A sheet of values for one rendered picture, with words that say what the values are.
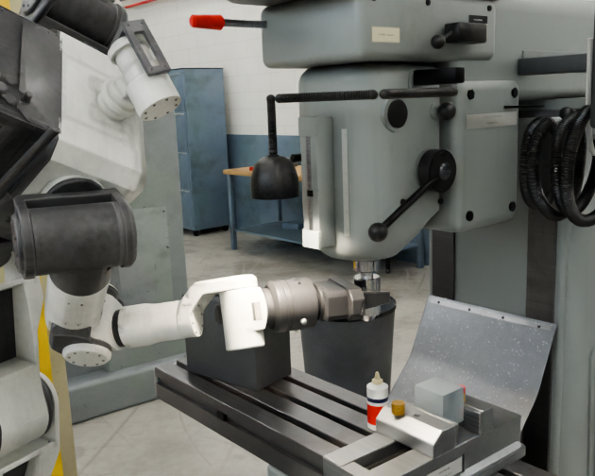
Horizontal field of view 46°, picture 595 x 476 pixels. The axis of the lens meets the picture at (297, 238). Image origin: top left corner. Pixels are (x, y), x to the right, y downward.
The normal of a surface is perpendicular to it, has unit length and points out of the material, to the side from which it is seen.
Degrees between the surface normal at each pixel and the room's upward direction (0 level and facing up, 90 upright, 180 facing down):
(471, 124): 90
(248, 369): 90
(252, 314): 71
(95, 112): 58
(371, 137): 90
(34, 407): 81
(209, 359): 90
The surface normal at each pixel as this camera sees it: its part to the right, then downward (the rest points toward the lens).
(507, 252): -0.76, 0.15
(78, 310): 0.04, 0.84
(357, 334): 0.14, 0.25
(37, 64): 0.71, -0.45
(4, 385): 0.86, 0.15
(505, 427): 0.62, 0.13
